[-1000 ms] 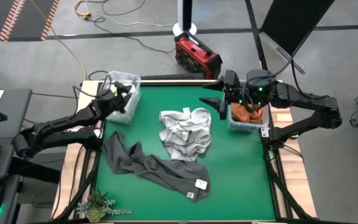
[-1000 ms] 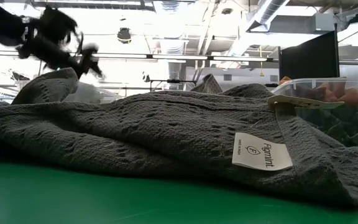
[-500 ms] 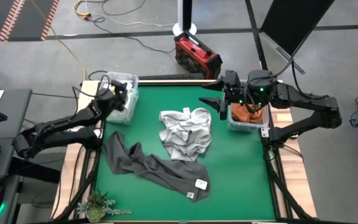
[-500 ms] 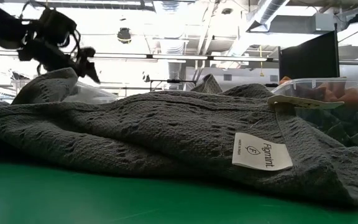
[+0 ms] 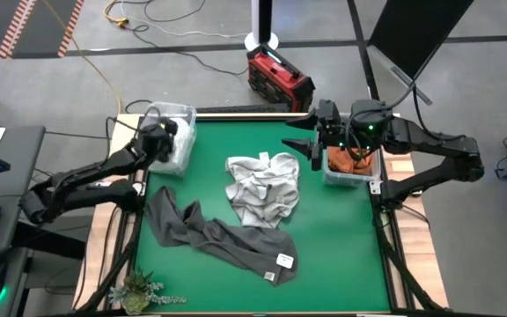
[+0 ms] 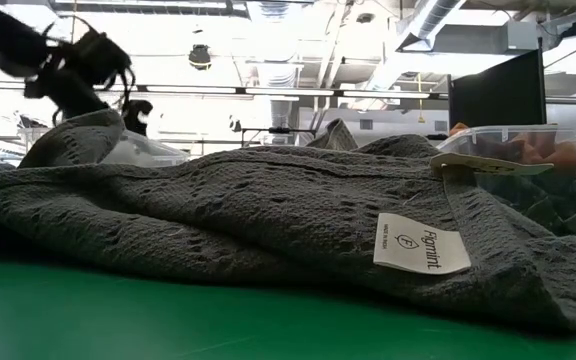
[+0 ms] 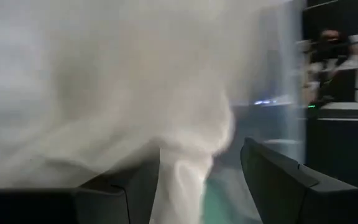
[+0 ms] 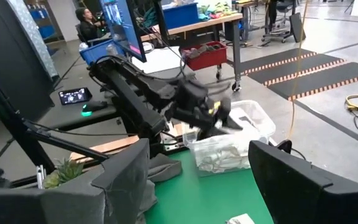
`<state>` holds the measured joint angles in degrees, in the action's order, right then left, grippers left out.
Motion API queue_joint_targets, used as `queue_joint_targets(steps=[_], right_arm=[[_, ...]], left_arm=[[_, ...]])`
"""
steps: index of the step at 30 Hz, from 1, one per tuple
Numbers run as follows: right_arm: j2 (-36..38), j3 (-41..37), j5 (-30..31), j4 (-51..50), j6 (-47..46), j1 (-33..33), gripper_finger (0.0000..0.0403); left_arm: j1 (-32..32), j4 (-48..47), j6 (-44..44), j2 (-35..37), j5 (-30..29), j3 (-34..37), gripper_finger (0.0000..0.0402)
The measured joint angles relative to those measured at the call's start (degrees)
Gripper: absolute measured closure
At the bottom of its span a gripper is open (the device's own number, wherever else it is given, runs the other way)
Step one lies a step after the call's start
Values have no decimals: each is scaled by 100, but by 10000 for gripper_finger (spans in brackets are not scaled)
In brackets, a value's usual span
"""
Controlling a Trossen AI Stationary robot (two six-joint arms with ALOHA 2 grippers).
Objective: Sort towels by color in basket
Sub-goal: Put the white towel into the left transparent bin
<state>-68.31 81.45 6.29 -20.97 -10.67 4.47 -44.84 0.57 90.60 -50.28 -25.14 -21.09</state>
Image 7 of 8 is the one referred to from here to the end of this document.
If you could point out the plain white towel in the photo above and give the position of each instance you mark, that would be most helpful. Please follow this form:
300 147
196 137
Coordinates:
104 93

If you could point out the green table mat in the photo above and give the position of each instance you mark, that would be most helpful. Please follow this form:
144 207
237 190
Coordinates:
219 202

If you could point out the black panel on stand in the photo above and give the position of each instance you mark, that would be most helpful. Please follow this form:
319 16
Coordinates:
334 12

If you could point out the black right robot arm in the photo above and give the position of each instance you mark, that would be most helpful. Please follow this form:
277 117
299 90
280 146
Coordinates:
331 49

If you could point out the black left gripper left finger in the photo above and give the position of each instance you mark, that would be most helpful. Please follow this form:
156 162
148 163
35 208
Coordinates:
42 205

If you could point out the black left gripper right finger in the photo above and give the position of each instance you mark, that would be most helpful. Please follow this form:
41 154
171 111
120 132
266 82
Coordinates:
291 199

